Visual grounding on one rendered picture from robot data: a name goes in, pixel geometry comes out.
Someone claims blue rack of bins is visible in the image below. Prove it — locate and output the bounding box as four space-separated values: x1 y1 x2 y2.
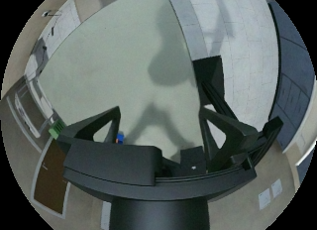
116 134 124 144

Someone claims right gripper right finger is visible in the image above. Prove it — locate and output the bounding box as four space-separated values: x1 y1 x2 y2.
198 106 260 173

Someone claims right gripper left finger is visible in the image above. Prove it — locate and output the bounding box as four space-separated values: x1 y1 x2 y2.
60 106 121 144

